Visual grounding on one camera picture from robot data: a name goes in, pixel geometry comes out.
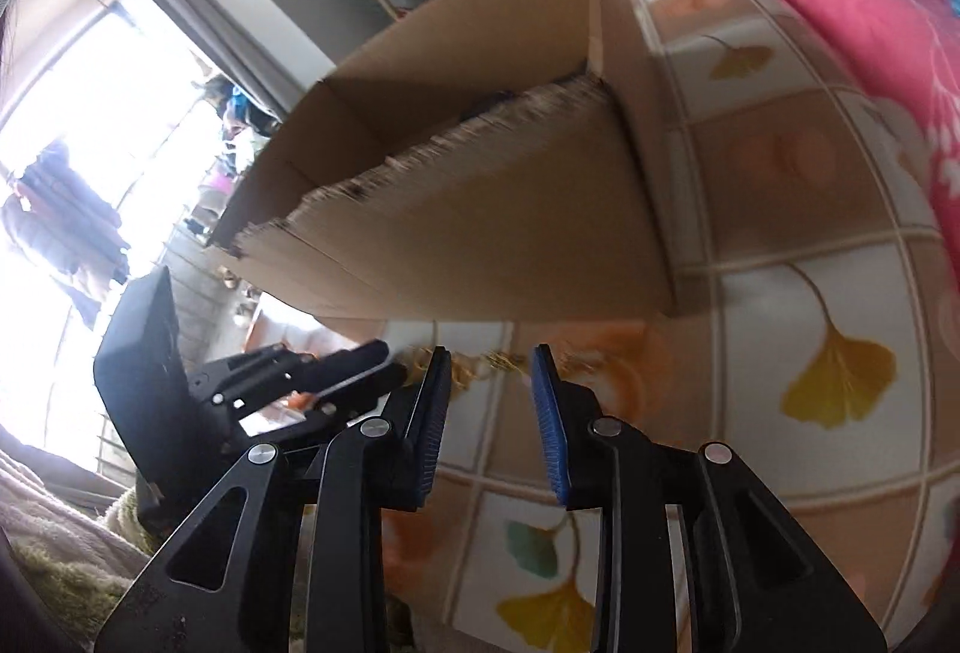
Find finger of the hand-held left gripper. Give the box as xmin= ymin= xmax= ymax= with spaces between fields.
xmin=187 ymin=338 xmax=391 ymax=403
xmin=236 ymin=364 xmax=412 ymax=437

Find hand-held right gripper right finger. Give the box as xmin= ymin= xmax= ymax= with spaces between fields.
xmin=531 ymin=344 xmax=890 ymax=653

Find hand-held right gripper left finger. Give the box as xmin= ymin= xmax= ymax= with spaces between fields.
xmin=94 ymin=345 xmax=455 ymax=653

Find gold chain with ring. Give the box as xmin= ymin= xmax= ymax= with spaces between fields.
xmin=401 ymin=353 xmax=593 ymax=392

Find brown cardboard box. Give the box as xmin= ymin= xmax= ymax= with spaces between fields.
xmin=206 ymin=0 xmax=680 ymax=324

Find green fluffy blanket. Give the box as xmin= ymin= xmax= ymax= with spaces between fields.
xmin=11 ymin=480 xmax=162 ymax=631

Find hanging clothes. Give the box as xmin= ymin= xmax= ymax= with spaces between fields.
xmin=0 ymin=143 xmax=132 ymax=332

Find pile of clothes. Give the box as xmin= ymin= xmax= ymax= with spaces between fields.
xmin=199 ymin=72 xmax=282 ymax=174

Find grey curtain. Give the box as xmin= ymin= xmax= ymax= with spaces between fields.
xmin=75 ymin=0 xmax=338 ymax=122

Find pink floral blanket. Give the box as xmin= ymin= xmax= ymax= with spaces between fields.
xmin=694 ymin=0 xmax=960 ymax=294

